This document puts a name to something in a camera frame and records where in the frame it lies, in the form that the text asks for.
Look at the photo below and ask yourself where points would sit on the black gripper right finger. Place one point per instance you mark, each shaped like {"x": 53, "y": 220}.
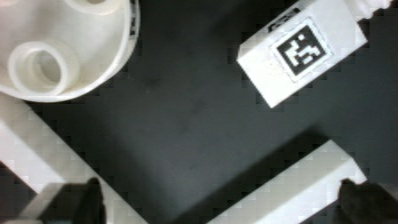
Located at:
{"x": 366, "y": 203}

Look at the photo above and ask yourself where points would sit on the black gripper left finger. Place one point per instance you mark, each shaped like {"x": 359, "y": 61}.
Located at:
{"x": 67, "y": 204}

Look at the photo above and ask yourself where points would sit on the white stool leg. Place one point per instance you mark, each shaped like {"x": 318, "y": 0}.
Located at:
{"x": 298, "y": 46}

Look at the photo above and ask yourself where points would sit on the white right fence rail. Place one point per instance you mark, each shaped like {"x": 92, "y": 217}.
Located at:
{"x": 300, "y": 191}

